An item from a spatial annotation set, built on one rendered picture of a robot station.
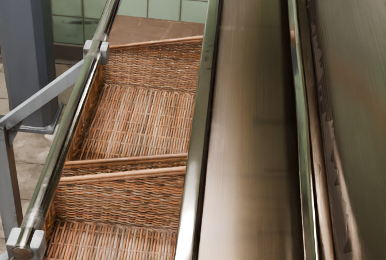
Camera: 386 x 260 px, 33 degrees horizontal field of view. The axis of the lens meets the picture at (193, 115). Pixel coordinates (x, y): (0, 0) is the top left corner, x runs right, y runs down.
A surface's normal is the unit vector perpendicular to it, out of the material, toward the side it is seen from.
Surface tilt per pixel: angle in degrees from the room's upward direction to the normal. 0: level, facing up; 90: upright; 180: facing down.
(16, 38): 90
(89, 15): 90
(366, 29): 70
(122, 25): 0
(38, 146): 0
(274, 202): 6
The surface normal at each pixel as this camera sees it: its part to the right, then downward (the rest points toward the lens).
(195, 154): -0.04, -0.78
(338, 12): -0.91, -0.36
